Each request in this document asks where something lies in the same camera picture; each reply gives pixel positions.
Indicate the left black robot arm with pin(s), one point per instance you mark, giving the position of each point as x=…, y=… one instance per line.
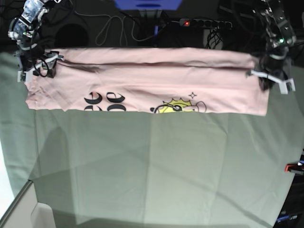
x=275, y=64

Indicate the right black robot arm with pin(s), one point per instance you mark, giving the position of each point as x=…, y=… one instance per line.
x=25, y=29

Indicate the black power strip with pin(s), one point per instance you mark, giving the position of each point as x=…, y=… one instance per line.
x=206, y=24

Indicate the blue box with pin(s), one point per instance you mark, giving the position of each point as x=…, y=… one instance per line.
x=148, y=4

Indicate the right red black clamp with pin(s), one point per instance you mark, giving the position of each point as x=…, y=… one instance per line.
x=296, y=168

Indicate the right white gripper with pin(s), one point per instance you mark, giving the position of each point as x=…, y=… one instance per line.
x=44, y=66

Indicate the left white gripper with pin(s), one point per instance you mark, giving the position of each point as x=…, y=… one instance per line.
x=266, y=82

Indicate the pink t-shirt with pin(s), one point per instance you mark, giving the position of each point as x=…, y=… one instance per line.
x=150, y=80

